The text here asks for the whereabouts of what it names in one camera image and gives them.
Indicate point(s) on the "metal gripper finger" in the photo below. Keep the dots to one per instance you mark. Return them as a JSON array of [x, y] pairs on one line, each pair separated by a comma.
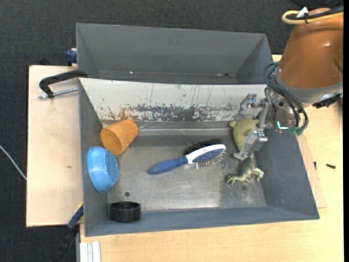
[[256, 139], [249, 102]]

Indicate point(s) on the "yellow-green plush toy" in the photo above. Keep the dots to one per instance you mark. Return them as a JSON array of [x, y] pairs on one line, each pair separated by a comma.
[[241, 131]]

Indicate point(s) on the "green toy dinosaur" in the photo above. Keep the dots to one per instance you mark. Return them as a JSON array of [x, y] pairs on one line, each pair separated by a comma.
[[245, 171]]

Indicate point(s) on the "small black screw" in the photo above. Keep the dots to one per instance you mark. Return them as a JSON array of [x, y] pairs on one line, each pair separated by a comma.
[[331, 166]]

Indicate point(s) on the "blue and white hairbrush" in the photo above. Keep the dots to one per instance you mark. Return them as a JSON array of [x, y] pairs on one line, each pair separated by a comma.
[[174, 163]]

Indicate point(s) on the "grey metal bin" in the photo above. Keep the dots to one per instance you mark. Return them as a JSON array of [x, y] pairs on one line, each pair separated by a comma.
[[177, 190]]

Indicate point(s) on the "orange plastic cup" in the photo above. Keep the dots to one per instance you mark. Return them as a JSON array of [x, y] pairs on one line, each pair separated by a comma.
[[120, 135]]

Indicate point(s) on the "black round cap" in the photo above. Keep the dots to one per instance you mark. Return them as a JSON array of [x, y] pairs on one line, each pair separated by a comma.
[[125, 212]]

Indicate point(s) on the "blue plastic bowl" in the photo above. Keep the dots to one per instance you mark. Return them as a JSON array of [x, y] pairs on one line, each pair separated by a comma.
[[102, 171]]

